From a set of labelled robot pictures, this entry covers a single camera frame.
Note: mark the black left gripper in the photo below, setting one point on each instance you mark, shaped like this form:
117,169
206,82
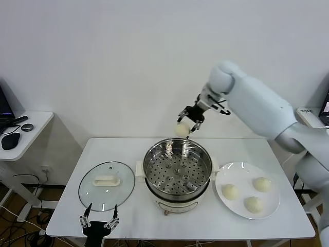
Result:
96,229

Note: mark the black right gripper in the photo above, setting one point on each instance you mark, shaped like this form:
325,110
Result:
195,112

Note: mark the white steamed baozi bun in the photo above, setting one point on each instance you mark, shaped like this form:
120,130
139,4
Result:
183,130
231,191
262,184
253,204

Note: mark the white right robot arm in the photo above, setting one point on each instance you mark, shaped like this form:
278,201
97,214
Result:
257,103

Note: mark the stainless steel steamer basket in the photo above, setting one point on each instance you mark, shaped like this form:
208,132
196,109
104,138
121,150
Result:
177,164

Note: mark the white floor power strip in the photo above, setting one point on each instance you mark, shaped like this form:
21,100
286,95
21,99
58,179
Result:
41,232

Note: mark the cream electric cooker base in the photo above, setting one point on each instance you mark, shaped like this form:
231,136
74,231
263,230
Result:
177,205

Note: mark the white round plate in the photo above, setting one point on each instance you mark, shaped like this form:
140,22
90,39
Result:
239,208

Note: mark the white side desk with mouse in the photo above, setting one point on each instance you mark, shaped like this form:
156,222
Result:
30,144

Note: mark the black computer mouse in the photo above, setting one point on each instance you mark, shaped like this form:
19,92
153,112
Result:
10,141

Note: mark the black bar device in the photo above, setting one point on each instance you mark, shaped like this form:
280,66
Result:
20,120

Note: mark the black laptop with bright window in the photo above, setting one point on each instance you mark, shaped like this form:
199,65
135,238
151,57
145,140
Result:
325,105

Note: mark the black laptop purple screen glow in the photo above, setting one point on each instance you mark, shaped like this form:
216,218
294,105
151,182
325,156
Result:
5,103

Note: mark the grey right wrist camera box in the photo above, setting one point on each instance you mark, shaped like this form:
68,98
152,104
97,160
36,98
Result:
213,103

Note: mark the white wall socket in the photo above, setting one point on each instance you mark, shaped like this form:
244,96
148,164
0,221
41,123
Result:
46,169

